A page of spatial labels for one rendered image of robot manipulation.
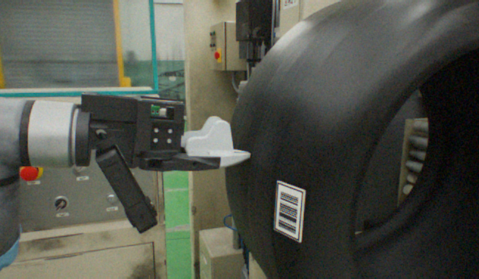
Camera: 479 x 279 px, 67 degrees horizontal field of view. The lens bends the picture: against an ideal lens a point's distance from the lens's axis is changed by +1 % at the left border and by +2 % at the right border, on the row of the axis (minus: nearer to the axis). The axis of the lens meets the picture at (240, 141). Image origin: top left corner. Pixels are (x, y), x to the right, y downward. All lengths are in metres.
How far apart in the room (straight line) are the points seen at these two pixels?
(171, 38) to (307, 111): 9.11
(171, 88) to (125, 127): 8.99
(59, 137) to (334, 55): 0.31
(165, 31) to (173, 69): 0.94
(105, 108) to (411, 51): 0.34
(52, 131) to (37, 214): 0.74
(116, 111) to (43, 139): 0.08
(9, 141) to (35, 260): 0.75
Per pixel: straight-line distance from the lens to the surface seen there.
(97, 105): 0.44
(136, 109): 0.43
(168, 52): 9.48
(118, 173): 0.44
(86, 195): 1.12
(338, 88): 0.41
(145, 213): 0.46
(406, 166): 1.14
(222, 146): 0.46
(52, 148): 0.43
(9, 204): 0.47
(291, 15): 0.84
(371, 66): 0.42
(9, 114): 0.44
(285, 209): 0.42
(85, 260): 1.14
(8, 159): 0.45
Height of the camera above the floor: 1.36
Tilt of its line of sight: 12 degrees down
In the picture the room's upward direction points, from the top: straight up
